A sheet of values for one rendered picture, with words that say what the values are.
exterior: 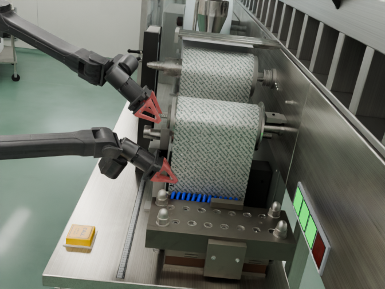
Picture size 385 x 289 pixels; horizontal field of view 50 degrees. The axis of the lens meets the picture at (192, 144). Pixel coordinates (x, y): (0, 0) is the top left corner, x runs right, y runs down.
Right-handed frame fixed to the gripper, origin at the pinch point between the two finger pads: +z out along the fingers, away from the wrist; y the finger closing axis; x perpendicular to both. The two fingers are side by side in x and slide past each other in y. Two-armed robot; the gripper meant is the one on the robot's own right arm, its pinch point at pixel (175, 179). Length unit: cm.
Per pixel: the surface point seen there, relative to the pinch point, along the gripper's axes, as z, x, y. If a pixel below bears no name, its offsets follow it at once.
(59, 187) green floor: -20, -135, -159
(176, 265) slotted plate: 10.6, -12.4, 18.9
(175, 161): -3.4, 5.2, 0.2
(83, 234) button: -14.0, -25.0, 11.3
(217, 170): 8.2, 10.5, 0.2
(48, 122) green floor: -62, -159, -280
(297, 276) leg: 65, -13, -13
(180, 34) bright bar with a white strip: -21.7, 31.3, -29.9
